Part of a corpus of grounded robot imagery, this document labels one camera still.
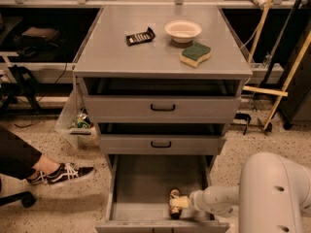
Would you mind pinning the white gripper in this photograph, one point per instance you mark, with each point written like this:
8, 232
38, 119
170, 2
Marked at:
198, 200

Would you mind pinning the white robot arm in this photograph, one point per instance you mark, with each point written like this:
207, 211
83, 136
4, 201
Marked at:
273, 196

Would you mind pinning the grey bottom drawer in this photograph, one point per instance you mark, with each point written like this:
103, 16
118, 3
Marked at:
139, 195

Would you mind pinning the grey drawer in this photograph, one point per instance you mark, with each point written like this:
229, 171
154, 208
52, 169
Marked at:
161, 138
139, 195
160, 100

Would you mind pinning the grey middle drawer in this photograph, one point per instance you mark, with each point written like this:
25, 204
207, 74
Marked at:
161, 138

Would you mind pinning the grey drawer cabinet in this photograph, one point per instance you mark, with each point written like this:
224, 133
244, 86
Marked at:
107, 55

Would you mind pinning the grey top drawer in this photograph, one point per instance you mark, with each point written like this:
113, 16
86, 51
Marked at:
160, 100

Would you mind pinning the green can in bin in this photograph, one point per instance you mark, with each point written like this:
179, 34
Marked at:
81, 121

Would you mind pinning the black white sneaker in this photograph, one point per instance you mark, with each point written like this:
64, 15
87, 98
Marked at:
66, 173

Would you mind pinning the clear plastic bin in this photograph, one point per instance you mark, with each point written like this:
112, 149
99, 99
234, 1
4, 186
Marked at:
76, 137

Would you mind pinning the green yellow sponge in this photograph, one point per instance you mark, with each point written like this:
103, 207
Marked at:
195, 54

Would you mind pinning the black chair base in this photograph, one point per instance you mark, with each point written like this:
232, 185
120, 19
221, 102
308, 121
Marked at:
26, 198

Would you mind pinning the white bowl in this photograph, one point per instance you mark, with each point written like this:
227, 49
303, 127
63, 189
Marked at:
182, 31

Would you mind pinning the person leg black trousers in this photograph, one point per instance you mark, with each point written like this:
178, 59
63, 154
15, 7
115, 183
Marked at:
21, 161

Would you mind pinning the dark bag on shelf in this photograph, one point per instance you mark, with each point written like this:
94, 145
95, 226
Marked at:
39, 37

